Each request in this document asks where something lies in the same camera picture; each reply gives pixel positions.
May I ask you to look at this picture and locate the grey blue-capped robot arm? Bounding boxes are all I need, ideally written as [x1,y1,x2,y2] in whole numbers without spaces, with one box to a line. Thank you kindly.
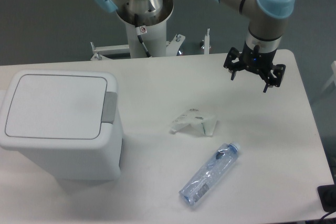
[94,0,295,88]

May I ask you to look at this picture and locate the crumpled white plastic wrapper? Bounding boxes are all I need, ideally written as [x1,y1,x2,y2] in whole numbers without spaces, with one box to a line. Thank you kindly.
[170,108,217,137]

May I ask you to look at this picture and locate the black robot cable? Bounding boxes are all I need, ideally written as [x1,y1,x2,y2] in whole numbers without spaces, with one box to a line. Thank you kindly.
[134,13,152,58]

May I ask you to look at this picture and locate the clear plastic water bottle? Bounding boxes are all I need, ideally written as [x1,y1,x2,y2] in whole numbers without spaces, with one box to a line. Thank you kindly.
[179,142,240,207]

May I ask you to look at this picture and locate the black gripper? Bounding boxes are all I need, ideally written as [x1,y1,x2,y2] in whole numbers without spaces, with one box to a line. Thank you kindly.
[223,42,286,93]

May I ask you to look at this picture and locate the black device at edge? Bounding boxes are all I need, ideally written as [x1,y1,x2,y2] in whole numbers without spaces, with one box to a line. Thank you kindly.
[317,184,335,212]

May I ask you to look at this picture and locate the white furniture piece at right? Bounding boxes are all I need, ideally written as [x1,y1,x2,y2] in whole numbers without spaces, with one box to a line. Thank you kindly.
[321,61,336,93]

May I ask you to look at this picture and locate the white push-button trash can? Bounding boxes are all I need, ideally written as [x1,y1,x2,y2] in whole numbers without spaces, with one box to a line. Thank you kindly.
[1,69,123,180]

